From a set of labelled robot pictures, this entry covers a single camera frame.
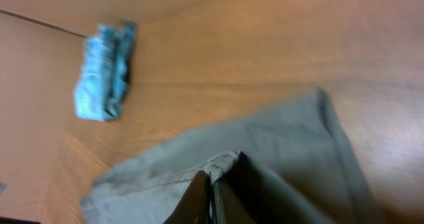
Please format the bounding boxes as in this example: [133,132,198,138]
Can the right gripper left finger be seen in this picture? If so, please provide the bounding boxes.
[164,171,211,224]

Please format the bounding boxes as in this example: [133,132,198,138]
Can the folded blue denim jeans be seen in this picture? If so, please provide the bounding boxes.
[74,23,137,122]

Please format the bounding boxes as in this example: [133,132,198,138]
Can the grey cargo shorts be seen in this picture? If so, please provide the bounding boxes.
[81,89,382,223]

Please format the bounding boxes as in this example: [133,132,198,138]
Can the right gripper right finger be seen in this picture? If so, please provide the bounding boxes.
[213,180,256,224]

